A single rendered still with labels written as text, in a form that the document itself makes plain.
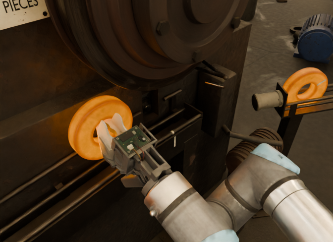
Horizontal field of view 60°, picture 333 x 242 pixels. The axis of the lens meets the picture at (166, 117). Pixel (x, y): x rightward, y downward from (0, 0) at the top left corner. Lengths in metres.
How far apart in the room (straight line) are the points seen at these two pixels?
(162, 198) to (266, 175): 0.20
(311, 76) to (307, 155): 0.92
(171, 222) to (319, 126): 1.74
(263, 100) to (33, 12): 0.74
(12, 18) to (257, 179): 0.53
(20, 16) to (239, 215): 0.56
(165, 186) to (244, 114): 1.59
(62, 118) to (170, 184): 0.30
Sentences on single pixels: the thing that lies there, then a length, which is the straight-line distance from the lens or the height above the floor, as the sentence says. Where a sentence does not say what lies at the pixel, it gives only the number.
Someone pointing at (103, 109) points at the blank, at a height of 0.89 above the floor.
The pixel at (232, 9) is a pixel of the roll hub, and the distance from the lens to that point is 0.65.
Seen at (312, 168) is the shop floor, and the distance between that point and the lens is 1.85.
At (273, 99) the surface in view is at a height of 0.69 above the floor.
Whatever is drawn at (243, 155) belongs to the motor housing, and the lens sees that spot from 1.03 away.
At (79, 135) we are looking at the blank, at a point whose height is 0.85.
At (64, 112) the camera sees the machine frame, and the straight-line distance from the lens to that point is 0.68.
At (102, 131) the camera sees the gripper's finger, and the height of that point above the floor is 0.86.
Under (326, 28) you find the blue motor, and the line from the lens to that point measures 2.77.
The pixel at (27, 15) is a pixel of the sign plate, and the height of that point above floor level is 1.07.
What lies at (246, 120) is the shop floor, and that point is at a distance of 2.03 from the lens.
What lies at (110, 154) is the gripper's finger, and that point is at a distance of 0.61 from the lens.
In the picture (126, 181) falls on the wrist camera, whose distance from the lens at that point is 0.66.
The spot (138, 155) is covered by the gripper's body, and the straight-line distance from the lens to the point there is 0.54.
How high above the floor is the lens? 1.27
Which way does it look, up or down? 40 degrees down
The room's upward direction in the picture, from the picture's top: straight up
